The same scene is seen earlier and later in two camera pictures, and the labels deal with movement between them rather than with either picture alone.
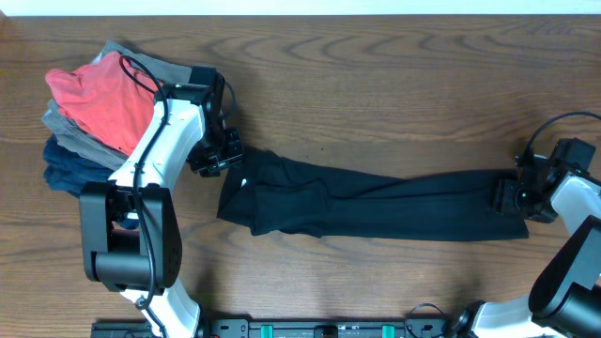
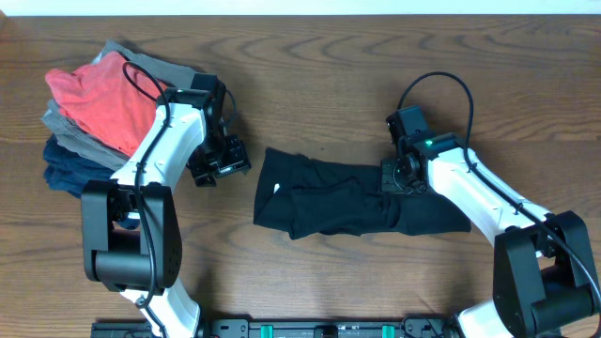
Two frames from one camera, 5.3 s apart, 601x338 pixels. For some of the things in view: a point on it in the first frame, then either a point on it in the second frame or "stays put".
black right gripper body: [525, 201] → [394, 178]
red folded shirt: [110, 100] stays put
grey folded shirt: [91, 148] stays put
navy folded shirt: [68, 172] stays put
